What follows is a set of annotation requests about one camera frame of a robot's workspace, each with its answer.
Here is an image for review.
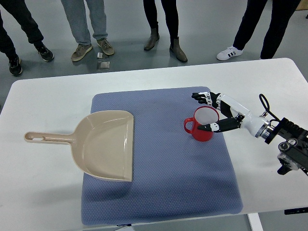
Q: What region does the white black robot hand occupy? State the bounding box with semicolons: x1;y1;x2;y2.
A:
192;91;273;139

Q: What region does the red cup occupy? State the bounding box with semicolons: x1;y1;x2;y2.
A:
184;106;219;141

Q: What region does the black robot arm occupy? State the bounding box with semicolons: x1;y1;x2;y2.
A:
259;94;308;175

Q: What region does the beige plastic dustpan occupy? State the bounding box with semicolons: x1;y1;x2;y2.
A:
24;110;134;182

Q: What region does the blue textured mat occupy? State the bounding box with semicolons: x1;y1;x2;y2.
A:
81;86;243;225

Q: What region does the white table leg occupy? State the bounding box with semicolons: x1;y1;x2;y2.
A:
247;213;263;231

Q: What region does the person in white sneakers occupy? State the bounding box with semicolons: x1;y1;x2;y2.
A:
216;0;302;61

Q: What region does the person in brown boots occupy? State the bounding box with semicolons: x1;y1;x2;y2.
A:
143;0;188;63

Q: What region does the clear plastic floor piece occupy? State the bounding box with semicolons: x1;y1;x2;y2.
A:
97;52;110;70

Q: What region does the person in grey trousers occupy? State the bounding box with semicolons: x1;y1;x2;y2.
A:
61;0;115;62

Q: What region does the person in black trousers left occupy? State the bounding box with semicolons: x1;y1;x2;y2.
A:
0;0;55;77

